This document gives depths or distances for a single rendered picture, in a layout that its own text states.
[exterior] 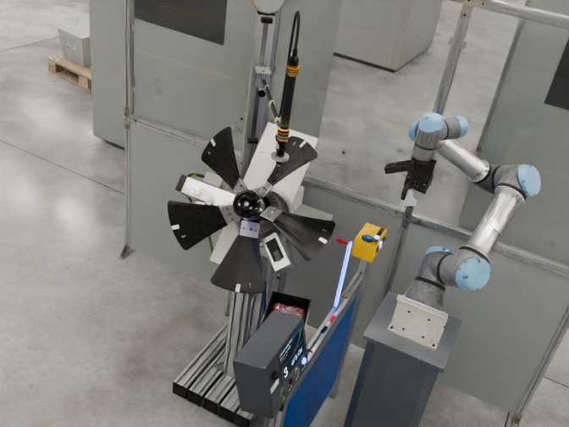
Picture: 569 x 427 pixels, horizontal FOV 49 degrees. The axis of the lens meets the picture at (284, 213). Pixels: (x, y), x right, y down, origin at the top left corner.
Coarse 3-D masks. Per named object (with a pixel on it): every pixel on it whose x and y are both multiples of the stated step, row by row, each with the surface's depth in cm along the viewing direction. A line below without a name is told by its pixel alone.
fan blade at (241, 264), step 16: (240, 240) 251; (256, 240) 254; (224, 256) 249; (240, 256) 251; (256, 256) 254; (224, 272) 249; (240, 272) 251; (256, 272) 254; (224, 288) 249; (240, 288) 251; (256, 288) 253
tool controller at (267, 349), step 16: (272, 320) 192; (288, 320) 191; (256, 336) 185; (272, 336) 184; (288, 336) 184; (304, 336) 194; (240, 352) 179; (256, 352) 178; (272, 352) 178; (288, 352) 184; (304, 352) 196; (240, 368) 176; (256, 368) 173; (272, 368) 175; (304, 368) 197; (240, 384) 179; (256, 384) 176; (272, 384) 177; (240, 400) 182; (256, 400) 179; (272, 400) 178; (272, 416) 179
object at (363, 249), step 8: (368, 224) 278; (360, 232) 271; (368, 232) 272; (376, 232) 273; (384, 232) 274; (360, 240) 266; (352, 248) 269; (360, 248) 268; (368, 248) 266; (376, 248) 266; (360, 256) 269; (368, 256) 267
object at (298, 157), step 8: (296, 136) 260; (288, 144) 262; (296, 144) 257; (304, 144) 254; (288, 152) 258; (296, 152) 254; (304, 152) 251; (312, 152) 249; (288, 160) 254; (296, 160) 251; (304, 160) 249; (280, 168) 255; (288, 168) 251; (296, 168) 248; (272, 176) 257; (280, 176) 251; (272, 184) 252
